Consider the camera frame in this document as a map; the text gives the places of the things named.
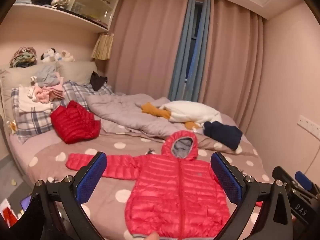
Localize white cable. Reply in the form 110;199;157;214
307;140;318;172

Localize pink curtain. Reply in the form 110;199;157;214
197;0;266;137
105;0;191;103

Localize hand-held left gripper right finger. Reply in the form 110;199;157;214
210;152;293;240

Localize polka dot bed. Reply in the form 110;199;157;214
7;112;274;240

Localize beige plush toy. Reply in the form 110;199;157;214
57;50;75;62

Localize white folded clothes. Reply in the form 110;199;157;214
19;85;54;114

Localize red hooded puffer jacket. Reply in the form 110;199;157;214
65;131;263;240

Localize grey-blue garment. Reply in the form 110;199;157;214
31;64;63;87

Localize pile of pink white clothes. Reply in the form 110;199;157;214
0;64;60;120

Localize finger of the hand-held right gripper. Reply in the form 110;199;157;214
294;171;320;200
272;166;300;195

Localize white wall socket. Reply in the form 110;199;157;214
297;115;320;138

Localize plaid sheet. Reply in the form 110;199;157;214
62;80;116;103

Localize pink folded clothes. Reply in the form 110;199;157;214
32;79;66;103

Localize black and white plush toy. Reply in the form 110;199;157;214
41;48;57;63

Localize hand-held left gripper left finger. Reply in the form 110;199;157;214
31;152;108;240

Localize red and white box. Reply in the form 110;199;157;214
0;199;18;227

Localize white goose plush toy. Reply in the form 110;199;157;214
141;100;223;130

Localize white wall shelf cabinet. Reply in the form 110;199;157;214
11;0;123;33

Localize plaid pillow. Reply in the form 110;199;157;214
11;87;66;144

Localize multicoloured cloth pile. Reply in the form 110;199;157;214
9;47;37;68

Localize black garment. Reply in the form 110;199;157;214
90;71;108;92

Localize grey quilt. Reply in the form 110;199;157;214
86;94;250;155

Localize blue curtain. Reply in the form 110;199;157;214
168;0;213;103

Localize navy blue garment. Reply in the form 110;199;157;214
203;121;243;150

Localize beige pillow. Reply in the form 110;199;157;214
59;61;98;85

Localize purple phone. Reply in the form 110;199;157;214
20;194;32;213

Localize straw lampshade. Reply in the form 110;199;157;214
91;32;114;60

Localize dark red puffer jacket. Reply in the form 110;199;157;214
50;100;101;144

